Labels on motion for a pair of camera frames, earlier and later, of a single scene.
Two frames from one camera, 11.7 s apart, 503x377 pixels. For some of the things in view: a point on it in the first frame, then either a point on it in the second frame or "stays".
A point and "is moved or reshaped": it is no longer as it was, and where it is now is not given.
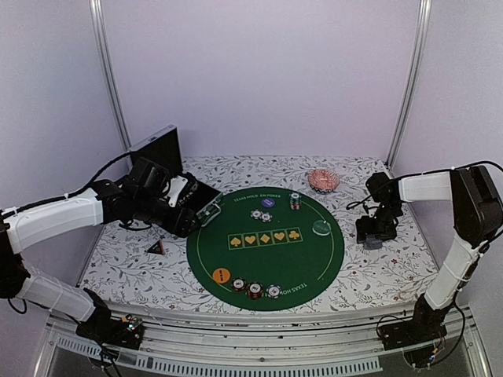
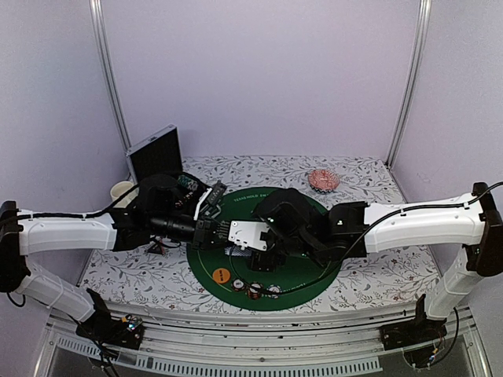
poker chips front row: x=255 y=290 stays
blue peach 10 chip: x=273 y=291 stays
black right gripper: x=364 y=228 → x=266 y=261
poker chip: x=238 y=283 stays
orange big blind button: x=221 y=276 stays
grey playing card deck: x=371 y=243 is moved or reshaped
